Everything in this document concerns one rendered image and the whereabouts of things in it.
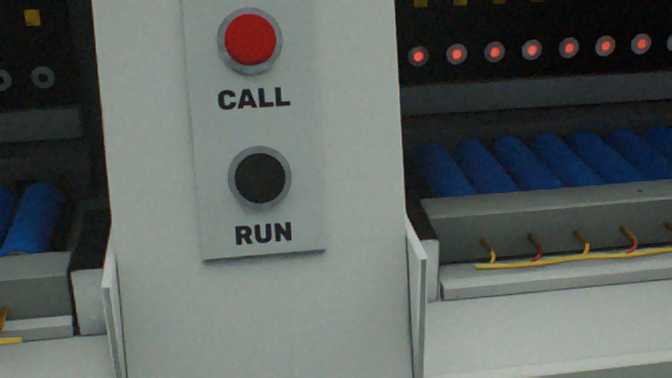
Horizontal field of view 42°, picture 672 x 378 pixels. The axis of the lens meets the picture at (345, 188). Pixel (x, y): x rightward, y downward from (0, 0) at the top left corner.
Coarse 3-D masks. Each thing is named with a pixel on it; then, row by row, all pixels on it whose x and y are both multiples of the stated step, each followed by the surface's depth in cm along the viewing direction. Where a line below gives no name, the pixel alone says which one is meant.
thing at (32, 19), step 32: (0, 0) 41; (32, 0) 41; (64, 0) 41; (0, 32) 42; (32, 32) 42; (64, 32) 42; (0, 64) 42; (32, 64) 42; (64, 64) 43; (0, 96) 43; (32, 96) 43; (64, 96) 43
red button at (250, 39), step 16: (240, 16) 27; (256, 16) 27; (240, 32) 27; (256, 32) 27; (272, 32) 27; (240, 48) 27; (256, 48) 27; (272, 48) 27; (240, 64) 27; (256, 64) 27
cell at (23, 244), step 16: (32, 192) 39; (48, 192) 39; (32, 208) 38; (48, 208) 38; (16, 224) 36; (32, 224) 36; (48, 224) 37; (16, 240) 35; (32, 240) 35; (48, 240) 36
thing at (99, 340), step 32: (0, 128) 43; (32, 128) 43; (64, 128) 43; (96, 224) 34; (96, 256) 32; (96, 288) 32; (96, 320) 32; (0, 352) 32; (32, 352) 32; (64, 352) 31; (96, 352) 31
